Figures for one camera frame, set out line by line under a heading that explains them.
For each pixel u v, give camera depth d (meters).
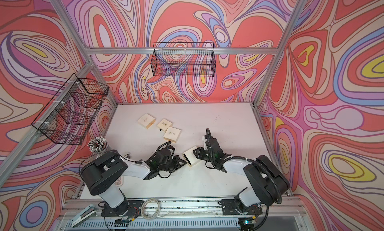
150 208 0.75
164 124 1.04
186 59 0.96
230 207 0.73
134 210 0.72
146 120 1.06
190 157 0.87
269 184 0.44
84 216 0.69
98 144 0.80
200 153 0.78
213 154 0.69
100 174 0.46
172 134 0.99
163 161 0.72
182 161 0.86
